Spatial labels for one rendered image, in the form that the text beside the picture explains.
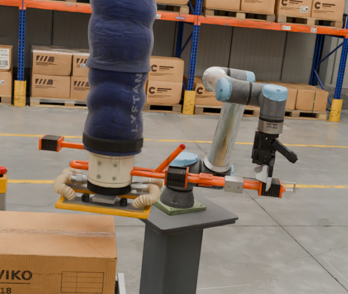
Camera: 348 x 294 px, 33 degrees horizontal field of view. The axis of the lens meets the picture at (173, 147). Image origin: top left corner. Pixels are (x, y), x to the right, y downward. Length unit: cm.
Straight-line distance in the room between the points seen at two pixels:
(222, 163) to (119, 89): 115
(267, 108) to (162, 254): 134
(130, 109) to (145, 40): 25
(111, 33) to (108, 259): 79
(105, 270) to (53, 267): 18
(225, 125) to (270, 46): 862
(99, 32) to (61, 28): 853
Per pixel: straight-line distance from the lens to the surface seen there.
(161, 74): 954
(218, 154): 301
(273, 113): 210
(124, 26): 201
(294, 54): 1169
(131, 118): 208
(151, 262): 331
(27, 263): 214
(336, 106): 1063
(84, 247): 218
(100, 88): 205
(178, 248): 319
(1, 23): 1054
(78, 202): 215
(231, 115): 285
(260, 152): 213
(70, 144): 248
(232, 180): 216
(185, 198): 313
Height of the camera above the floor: 187
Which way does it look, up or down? 14 degrees down
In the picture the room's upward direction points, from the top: 6 degrees clockwise
